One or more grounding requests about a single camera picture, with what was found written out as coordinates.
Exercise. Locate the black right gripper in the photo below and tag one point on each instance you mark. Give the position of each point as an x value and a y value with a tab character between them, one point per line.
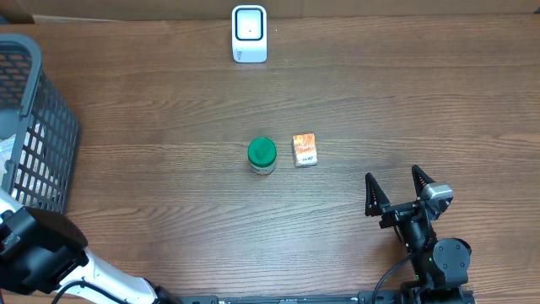
378	204

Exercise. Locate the orange tissue pack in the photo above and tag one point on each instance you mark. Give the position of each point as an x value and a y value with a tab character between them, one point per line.
305	153

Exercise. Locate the green lid jar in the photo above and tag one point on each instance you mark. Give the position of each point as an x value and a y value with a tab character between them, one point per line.
262	155

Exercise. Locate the white plastic pouch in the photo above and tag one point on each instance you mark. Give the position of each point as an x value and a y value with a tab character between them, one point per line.
35	144

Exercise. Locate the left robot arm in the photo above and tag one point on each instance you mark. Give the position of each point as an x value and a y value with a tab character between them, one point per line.
44	251

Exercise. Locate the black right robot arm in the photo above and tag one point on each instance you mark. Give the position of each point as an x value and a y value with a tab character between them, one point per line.
440	266

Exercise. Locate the white barcode scanner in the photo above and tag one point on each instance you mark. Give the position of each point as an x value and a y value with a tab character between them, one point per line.
249	33

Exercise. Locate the grey plastic mesh basket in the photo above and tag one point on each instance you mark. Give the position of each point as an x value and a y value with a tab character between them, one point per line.
28	97

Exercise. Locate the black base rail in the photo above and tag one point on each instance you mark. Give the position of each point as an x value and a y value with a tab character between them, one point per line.
287	299

